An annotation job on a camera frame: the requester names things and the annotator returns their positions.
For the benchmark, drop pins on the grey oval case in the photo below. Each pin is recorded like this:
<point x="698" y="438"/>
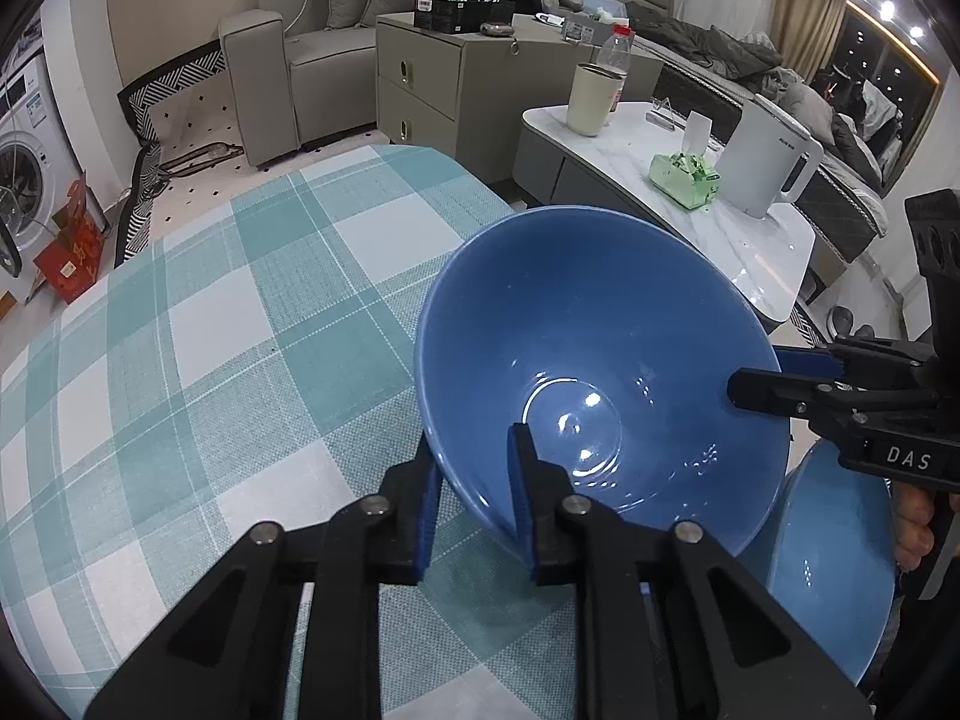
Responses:
<point x="496" y="30"/>

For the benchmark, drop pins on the white washing machine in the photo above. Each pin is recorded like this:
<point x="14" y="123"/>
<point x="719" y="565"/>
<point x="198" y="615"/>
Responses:
<point x="30" y="127"/>

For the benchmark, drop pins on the blue bowl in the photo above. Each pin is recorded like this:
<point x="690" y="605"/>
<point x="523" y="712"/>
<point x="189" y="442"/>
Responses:
<point x="825" y="540"/>
<point x="562" y="315"/>

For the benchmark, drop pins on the red cardboard box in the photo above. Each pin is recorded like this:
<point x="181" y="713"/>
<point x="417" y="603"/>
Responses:
<point x="71" y="247"/>

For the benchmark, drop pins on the white electric kettle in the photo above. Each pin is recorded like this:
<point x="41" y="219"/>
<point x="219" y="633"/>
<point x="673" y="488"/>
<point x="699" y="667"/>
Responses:
<point x="761" y="157"/>

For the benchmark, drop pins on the light blue cloth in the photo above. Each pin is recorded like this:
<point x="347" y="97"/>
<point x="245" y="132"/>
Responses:
<point x="600" y="7"/>

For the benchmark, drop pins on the clear acrylic sign stand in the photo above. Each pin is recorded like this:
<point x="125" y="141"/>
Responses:
<point x="664" y="116"/>

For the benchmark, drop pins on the green tissue pack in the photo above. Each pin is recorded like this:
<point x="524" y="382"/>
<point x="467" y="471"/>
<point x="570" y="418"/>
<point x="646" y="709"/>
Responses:
<point x="682" y="180"/>

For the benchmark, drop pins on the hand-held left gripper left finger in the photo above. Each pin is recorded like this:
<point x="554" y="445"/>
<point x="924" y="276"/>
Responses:
<point x="429" y="510"/>

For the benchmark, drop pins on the white marble coffee table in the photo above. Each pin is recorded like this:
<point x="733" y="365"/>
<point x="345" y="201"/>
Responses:
<point x="637" y="187"/>

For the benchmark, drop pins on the grey drawer cabinet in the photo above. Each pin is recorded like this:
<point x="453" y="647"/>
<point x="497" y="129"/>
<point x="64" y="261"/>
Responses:
<point x="420" y="90"/>

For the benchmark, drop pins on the person's right forearm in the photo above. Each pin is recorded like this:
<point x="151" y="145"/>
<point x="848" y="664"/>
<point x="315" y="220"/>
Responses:
<point x="922" y="652"/>

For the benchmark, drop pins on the grey sofa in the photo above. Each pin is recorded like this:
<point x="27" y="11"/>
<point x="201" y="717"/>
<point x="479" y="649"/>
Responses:
<point x="330" y="67"/>

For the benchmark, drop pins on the person's right hand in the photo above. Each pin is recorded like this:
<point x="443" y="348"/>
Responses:
<point x="911" y="532"/>

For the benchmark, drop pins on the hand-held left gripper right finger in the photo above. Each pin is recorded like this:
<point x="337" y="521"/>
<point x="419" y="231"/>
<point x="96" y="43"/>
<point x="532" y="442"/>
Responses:
<point x="523" y="510"/>

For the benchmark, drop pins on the clear plastic bottle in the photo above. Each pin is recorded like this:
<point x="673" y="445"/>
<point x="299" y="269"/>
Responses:
<point x="615" y="49"/>

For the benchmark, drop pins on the grey quilted blanket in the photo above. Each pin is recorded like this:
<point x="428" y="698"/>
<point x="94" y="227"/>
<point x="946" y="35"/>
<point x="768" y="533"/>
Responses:
<point x="810" y="112"/>

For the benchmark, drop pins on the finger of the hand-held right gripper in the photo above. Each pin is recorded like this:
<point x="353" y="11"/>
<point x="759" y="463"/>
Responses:
<point x="806" y="361"/>
<point x="765" y="390"/>

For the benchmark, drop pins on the beige curtain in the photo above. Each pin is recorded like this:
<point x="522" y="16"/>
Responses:
<point x="806" y="22"/>

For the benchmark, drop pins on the black box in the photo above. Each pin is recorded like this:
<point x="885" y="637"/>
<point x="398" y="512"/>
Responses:
<point x="465" y="15"/>

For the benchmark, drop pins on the cream tumbler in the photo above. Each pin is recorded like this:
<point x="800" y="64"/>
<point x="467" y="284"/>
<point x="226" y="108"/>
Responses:
<point x="592" y="101"/>

